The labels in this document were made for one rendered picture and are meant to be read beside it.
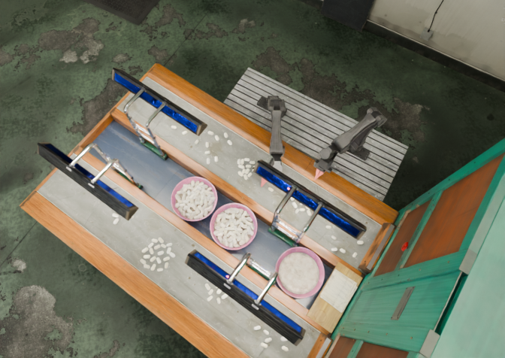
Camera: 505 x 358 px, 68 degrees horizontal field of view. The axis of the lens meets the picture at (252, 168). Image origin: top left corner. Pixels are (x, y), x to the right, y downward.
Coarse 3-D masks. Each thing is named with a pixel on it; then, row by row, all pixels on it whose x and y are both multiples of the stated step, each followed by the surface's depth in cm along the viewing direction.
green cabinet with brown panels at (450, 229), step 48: (432, 192) 176; (480, 192) 125; (432, 240) 140; (480, 240) 105; (384, 288) 159; (432, 288) 113; (480, 288) 101; (336, 336) 181; (384, 336) 123; (432, 336) 96; (480, 336) 96
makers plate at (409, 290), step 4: (408, 288) 131; (412, 288) 128; (404, 292) 132; (408, 292) 129; (412, 292) 126; (404, 296) 130; (408, 296) 127; (400, 300) 132; (404, 300) 128; (400, 304) 129; (404, 304) 126; (396, 308) 130; (400, 308) 127; (396, 312) 128; (400, 312) 125; (392, 316) 129; (396, 316) 126; (400, 316) 123
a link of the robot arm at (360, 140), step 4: (372, 112) 202; (376, 112) 202; (376, 116) 201; (376, 124) 202; (368, 128) 209; (372, 128) 207; (364, 132) 213; (368, 132) 213; (360, 136) 217; (364, 136) 215; (356, 140) 221; (360, 140) 219; (364, 140) 221; (352, 144) 225; (356, 144) 223; (360, 144) 222; (356, 148) 224
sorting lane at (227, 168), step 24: (168, 96) 243; (144, 120) 236; (168, 120) 236; (192, 144) 231; (216, 144) 231; (240, 144) 231; (216, 168) 225; (240, 168) 225; (288, 168) 225; (264, 192) 220; (288, 216) 215; (360, 216) 215; (336, 240) 210; (360, 240) 210
